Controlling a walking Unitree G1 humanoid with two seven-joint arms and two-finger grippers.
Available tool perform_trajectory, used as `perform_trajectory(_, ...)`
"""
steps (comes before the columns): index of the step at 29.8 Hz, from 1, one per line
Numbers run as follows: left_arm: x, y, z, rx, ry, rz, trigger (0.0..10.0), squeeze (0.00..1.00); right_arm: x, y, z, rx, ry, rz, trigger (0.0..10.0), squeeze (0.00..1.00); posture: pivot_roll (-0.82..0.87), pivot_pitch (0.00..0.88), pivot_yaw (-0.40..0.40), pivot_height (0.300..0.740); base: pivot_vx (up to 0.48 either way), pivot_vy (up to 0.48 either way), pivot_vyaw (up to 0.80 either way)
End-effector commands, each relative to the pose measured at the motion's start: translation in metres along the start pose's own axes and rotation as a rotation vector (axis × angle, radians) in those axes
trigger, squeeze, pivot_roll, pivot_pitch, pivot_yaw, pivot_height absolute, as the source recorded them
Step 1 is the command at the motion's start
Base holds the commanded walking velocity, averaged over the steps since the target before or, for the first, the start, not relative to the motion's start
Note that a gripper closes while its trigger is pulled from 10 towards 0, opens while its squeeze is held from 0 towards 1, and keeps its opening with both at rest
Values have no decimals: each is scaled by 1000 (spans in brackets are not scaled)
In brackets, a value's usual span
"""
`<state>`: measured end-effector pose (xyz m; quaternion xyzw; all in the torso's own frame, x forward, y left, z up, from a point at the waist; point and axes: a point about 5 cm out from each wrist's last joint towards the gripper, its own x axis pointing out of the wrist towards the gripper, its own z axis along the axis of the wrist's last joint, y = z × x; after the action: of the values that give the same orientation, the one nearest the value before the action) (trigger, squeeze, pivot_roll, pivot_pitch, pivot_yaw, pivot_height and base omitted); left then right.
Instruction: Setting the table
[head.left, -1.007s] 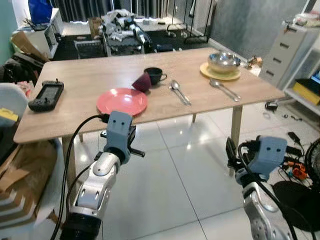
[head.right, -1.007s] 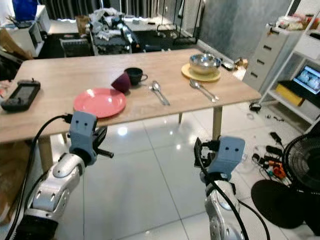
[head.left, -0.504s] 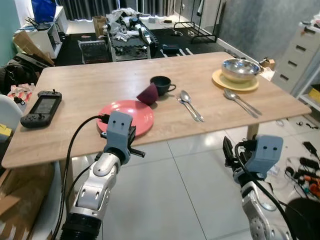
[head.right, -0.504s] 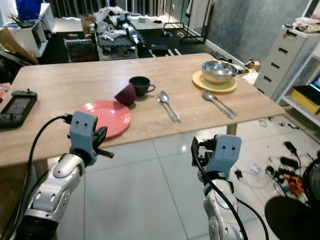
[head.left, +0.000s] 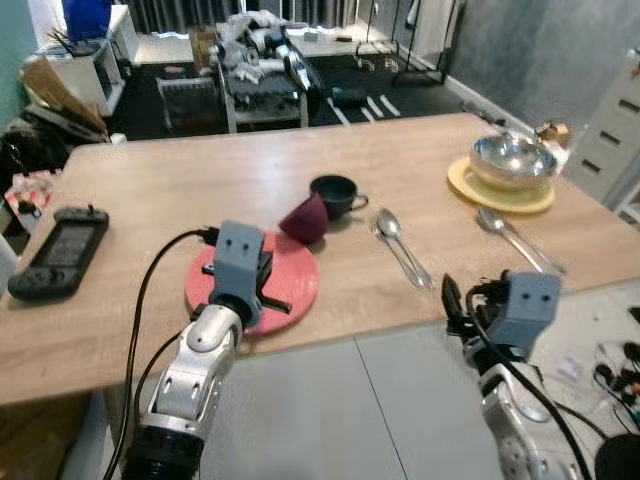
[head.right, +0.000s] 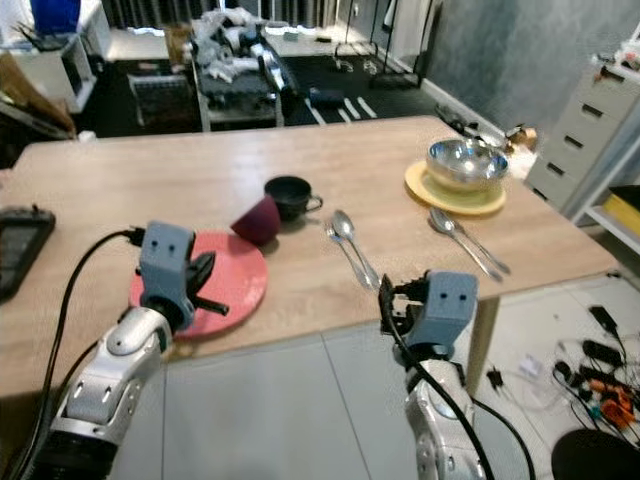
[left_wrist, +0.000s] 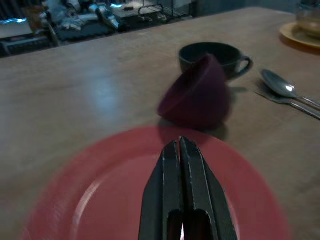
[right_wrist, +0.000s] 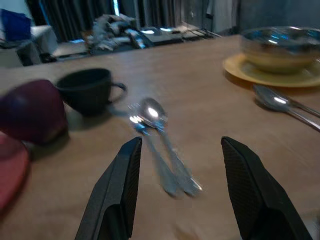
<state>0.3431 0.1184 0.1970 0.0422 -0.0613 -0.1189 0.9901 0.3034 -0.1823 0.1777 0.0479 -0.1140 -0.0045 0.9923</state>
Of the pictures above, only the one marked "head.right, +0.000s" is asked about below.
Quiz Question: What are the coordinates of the white low cabinet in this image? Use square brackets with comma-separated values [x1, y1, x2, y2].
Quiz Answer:
[18, 8, 113, 114]

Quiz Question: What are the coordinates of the brown cardboard sheet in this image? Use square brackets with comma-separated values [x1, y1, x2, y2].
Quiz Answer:
[0, 50, 77, 137]

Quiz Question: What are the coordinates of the yellow round plate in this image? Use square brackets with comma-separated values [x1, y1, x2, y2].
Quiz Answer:
[404, 158, 509, 217]

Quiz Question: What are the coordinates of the metal cart with clutter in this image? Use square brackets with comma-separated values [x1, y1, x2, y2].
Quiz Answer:
[188, 10, 289, 133]

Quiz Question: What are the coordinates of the black metal rack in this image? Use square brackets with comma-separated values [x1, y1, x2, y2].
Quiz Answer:
[365, 0, 441, 89]

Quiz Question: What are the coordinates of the maroon bowl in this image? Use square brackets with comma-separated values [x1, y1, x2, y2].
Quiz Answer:
[230, 195, 283, 248]

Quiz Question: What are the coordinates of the black round stool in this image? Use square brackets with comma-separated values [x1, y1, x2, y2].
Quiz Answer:
[549, 429, 640, 480]

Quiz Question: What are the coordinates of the black cup with handle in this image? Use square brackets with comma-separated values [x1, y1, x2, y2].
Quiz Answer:
[264, 176, 325, 223]

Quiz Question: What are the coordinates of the shiny steel bowl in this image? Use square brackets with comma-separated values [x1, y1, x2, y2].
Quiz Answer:
[426, 138, 510, 195]

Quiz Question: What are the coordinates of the black handheld game console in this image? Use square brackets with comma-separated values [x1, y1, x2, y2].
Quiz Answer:
[0, 205, 57, 300]

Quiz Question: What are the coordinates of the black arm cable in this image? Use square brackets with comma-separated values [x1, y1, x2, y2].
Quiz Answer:
[15, 228, 146, 480]
[380, 300, 498, 480]

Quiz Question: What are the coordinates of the blue bin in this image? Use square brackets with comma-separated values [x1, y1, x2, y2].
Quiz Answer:
[30, 0, 83, 37]

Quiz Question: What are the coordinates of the pink round plate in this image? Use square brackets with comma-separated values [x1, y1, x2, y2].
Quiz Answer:
[128, 230, 269, 342]

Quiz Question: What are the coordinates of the white drawer cabinet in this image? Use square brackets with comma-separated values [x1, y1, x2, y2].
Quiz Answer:
[525, 52, 640, 213]

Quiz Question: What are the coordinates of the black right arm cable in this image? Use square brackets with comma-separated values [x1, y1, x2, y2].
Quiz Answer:
[380, 300, 498, 480]

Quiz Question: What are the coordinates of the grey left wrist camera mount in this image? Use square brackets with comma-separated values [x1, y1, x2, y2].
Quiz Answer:
[138, 221, 197, 307]

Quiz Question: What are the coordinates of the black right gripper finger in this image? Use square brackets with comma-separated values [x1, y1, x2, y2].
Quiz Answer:
[377, 274, 404, 334]

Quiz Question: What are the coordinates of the grey plastic crate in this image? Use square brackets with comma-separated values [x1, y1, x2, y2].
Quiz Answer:
[124, 74, 198, 130]

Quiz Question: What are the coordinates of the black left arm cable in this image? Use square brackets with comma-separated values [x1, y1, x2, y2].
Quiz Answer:
[15, 228, 146, 480]

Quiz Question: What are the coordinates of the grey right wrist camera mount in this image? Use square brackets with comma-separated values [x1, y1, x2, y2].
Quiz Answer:
[420, 270, 479, 348]

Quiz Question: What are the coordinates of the silver metal spoon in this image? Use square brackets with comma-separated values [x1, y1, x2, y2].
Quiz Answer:
[428, 207, 506, 281]
[332, 210, 382, 292]

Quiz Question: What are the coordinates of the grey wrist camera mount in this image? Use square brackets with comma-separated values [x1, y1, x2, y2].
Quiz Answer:
[420, 270, 479, 348]
[138, 221, 197, 307]

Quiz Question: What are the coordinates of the small brown object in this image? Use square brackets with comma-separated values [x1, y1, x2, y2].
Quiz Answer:
[504, 124, 540, 155]

